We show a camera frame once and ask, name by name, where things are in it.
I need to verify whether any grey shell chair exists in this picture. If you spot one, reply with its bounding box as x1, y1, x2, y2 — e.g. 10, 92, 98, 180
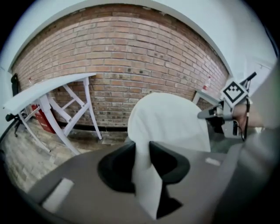
27, 126, 280, 224

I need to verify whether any black desk lamp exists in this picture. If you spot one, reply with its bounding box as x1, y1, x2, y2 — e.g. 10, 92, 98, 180
239, 71, 257, 91

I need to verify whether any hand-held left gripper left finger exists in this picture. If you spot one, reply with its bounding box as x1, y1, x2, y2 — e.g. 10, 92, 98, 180
98, 141, 137, 194

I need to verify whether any person's right forearm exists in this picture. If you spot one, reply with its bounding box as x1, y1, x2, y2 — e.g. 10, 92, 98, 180
234, 104, 266, 128

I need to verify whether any black office chair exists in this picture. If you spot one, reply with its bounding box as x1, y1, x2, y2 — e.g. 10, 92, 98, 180
5, 73, 24, 138

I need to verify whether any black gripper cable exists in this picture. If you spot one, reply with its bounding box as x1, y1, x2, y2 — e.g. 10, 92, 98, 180
239, 98, 251, 142

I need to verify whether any white folding table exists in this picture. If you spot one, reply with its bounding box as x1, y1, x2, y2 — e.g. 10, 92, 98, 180
192, 89, 223, 108
2, 73, 103, 156

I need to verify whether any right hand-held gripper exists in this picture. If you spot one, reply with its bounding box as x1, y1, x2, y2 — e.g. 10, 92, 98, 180
197, 80, 250, 138

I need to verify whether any red box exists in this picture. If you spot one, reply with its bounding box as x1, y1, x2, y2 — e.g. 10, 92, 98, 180
31, 104, 56, 134

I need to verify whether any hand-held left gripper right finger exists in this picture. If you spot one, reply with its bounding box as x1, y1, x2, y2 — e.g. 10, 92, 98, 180
149, 141, 191, 220

